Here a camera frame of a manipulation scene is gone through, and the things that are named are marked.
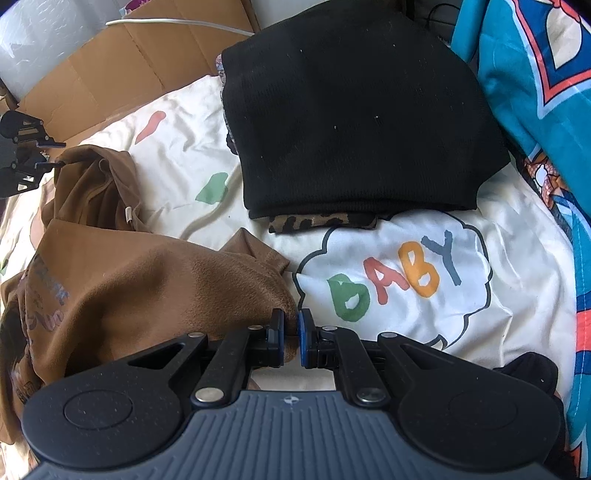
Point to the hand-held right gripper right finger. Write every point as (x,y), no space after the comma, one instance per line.
(304,344)

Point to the leopard print cloth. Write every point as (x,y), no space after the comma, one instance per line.
(300,224)

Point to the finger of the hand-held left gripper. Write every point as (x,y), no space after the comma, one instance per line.
(30,168)
(27,131)

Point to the blue cartoon printed blanket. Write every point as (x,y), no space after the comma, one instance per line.
(545,83)

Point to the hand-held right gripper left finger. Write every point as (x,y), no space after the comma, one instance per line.
(279,344)

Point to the brown cardboard sheet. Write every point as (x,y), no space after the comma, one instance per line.
(138,60)

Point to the black folded sweater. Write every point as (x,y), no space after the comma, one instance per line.
(360,115)

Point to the clear bubble wrap roll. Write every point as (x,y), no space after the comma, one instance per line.
(41,41)

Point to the multicolour woven cloth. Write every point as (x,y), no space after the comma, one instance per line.
(227,124)

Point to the cream cartoon printed bedsheet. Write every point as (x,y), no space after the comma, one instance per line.
(498,258)

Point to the black crumpled garment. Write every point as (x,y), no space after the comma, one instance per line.
(531,371)

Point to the brown printed t-shirt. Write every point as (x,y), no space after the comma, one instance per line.
(138,286)

